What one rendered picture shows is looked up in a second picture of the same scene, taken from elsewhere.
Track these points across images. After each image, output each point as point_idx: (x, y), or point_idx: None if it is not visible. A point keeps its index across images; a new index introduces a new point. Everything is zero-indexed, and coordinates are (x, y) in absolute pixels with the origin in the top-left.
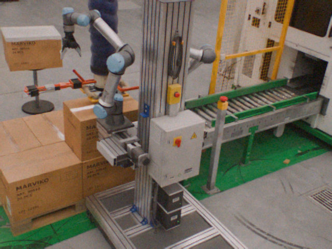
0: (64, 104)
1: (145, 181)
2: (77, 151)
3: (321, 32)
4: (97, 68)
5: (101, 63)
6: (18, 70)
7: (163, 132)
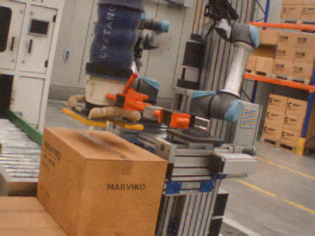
0: (93, 161)
1: (205, 201)
2: (138, 231)
3: (1, 47)
4: (130, 69)
5: (133, 59)
6: None
7: (258, 109)
